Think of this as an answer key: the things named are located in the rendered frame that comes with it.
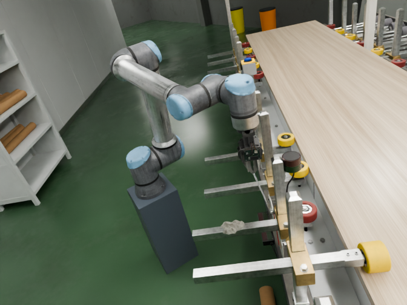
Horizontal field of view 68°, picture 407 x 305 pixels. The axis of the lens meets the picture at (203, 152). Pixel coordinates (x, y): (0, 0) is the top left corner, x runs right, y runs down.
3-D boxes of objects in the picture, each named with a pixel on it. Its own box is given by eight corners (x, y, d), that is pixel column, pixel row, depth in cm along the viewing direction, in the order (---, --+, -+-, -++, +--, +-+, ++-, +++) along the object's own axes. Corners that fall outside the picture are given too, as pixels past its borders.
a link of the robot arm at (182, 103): (97, 53, 138) (177, 98, 92) (122, 45, 144) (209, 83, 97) (105, 77, 145) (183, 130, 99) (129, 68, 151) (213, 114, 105)
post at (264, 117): (271, 206, 142) (259, 114, 117) (269, 200, 145) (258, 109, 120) (278, 204, 141) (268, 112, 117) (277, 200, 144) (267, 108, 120)
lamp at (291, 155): (287, 210, 109) (283, 161, 97) (284, 200, 113) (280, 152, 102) (304, 208, 108) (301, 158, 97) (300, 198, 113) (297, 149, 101)
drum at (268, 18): (281, 33, 686) (279, 6, 656) (268, 38, 674) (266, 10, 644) (270, 32, 715) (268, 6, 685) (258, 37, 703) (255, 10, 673)
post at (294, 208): (297, 308, 99) (287, 199, 75) (294, 299, 102) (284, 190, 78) (307, 308, 99) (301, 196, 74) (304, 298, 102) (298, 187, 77)
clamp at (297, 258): (294, 287, 81) (293, 275, 79) (283, 247, 93) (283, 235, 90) (318, 284, 81) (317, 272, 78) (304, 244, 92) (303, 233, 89)
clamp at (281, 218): (280, 239, 108) (279, 230, 105) (274, 213, 119) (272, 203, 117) (297, 238, 107) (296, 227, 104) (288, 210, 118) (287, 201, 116)
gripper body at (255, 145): (241, 164, 106) (235, 134, 100) (239, 151, 113) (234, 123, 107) (263, 160, 105) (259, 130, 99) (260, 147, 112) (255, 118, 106)
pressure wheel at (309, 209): (297, 239, 109) (295, 216, 103) (292, 223, 116) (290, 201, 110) (320, 236, 108) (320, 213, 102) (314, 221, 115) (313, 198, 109)
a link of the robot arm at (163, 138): (152, 161, 192) (118, 43, 144) (175, 149, 199) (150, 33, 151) (165, 173, 182) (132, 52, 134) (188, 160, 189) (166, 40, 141)
